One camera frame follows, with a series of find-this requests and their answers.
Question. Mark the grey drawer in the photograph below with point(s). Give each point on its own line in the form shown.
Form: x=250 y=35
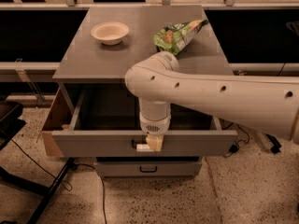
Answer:
x=147 y=166
x=105 y=123

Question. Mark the green chip bag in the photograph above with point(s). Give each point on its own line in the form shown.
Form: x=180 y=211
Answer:
x=175 y=38

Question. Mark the white paper bowl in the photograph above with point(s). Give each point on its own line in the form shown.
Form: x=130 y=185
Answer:
x=110 y=33

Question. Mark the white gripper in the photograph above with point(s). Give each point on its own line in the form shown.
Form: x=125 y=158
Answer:
x=154 y=126

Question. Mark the black stand frame left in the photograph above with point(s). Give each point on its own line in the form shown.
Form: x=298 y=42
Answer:
x=25 y=157

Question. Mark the black stand leg right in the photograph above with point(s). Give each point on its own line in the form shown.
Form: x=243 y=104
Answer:
x=276 y=144

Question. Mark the grey bottom drawer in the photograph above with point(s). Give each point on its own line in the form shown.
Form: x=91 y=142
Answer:
x=147 y=166

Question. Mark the brown cardboard box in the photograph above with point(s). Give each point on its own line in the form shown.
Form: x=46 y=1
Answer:
x=58 y=119

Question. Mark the grey top drawer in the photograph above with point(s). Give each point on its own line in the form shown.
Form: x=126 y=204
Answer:
x=105 y=123

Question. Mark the grey drawer cabinet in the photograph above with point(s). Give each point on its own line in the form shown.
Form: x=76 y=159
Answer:
x=89 y=64

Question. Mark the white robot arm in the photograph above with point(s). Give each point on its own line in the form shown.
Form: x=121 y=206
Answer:
x=265 y=104

